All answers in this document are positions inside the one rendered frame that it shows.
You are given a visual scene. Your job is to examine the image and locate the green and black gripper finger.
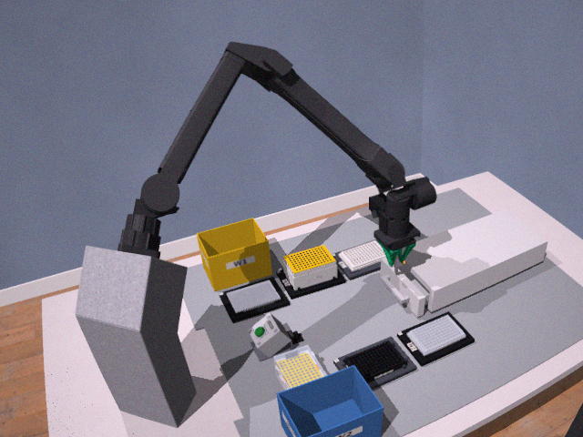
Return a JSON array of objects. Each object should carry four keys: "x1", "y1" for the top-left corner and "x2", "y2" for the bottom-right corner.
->
[
  {"x1": 398, "y1": 244, "x2": 415, "y2": 263},
  {"x1": 378, "y1": 239, "x2": 398, "y2": 267}
]

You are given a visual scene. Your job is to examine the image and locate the white assay plate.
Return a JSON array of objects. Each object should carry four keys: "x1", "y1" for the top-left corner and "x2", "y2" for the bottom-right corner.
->
[
  {"x1": 339, "y1": 240, "x2": 386, "y2": 271},
  {"x1": 406, "y1": 315, "x2": 466, "y2": 356}
]

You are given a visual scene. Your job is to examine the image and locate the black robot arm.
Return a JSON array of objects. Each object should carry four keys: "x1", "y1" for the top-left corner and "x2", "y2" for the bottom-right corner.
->
[{"x1": 118, "y1": 42, "x2": 436, "y2": 259}]

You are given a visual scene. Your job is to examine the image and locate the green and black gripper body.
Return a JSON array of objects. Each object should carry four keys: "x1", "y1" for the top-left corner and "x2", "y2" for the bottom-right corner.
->
[{"x1": 373, "y1": 214, "x2": 421, "y2": 251}]

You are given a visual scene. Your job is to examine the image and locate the blue bin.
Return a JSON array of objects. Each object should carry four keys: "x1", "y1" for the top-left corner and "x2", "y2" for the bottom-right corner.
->
[{"x1": 277, "y1": 365, "x2": 384, "y2": 437}]

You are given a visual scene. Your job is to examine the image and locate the yellow bin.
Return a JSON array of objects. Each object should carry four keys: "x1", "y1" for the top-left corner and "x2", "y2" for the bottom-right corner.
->
[{"x1": 197, "y1": 218, "x2": 272, "y2": 291}]

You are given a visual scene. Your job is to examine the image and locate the grey bench mat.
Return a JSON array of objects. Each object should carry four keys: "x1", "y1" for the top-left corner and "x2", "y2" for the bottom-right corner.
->
[{"x1": 183, "y1": 188, "x2": 583, "y2": 437}]

